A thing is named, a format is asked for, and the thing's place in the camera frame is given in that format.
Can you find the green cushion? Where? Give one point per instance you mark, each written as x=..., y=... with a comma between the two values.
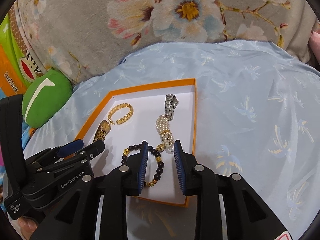
x=50, y=97

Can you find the gold bangle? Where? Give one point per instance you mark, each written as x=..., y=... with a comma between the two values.
x=130, y=111

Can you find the light blue palm-print sheet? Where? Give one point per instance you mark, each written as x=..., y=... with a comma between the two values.
x=250, y=105

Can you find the gold wristwatch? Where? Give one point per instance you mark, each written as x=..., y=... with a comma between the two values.
x=105, y=126

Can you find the orange shallow box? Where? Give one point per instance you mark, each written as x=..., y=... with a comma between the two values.
x=140, y=128

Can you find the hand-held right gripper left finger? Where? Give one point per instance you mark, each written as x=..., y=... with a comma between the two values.
x=142, y=167

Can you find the silver wristwatch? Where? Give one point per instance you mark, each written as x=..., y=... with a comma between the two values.
x=170, y=107

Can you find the grey floral blanket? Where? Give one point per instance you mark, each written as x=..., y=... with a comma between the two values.
x=87, y=30

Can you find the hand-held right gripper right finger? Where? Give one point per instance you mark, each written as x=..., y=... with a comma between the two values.
x=179, y=170

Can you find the person's left hand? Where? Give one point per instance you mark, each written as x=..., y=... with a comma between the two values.
x=28, y=227

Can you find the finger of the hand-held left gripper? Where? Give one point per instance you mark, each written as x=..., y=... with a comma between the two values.
x=71, y=146
x=93, y=148

